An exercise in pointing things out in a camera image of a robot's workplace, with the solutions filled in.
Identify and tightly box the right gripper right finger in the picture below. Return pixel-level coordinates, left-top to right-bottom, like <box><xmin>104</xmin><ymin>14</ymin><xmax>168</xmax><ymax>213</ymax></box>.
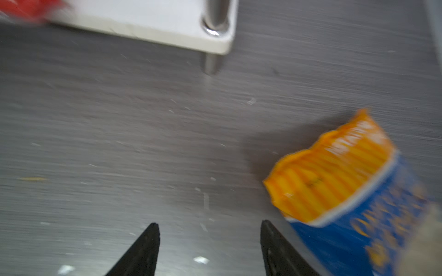
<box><xmin>260</xmin><ymin>220</ymin><xmax>320</xmax><ymax>276</ymax></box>

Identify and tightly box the white two-tier shelf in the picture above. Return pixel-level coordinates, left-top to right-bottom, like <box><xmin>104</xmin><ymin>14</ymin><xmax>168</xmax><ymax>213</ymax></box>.
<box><xmin>48</xmin><ymin>0</ymin><xmax>239</xmax><ymax>75</ymax></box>

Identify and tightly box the red fusilli bag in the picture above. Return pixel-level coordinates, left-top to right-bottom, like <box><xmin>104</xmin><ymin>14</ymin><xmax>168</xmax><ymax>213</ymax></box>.
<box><xmin>1</xmin><ymin>0</ymin><xmax>67</xmax><ymax>23</ymax></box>

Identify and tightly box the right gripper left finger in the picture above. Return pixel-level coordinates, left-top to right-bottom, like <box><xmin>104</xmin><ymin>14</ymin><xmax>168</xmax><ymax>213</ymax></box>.
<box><xmin>106</xmin><ymin>223</ymin><xmax>161</xmax><ymax>276</ymax></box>

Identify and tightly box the orange blue pasta bag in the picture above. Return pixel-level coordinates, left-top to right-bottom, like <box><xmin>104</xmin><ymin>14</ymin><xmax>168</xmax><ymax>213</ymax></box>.
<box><xmin>264</xmin><ymin>109</ymin><xmax>442</xmax><ymax>276</ymax></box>

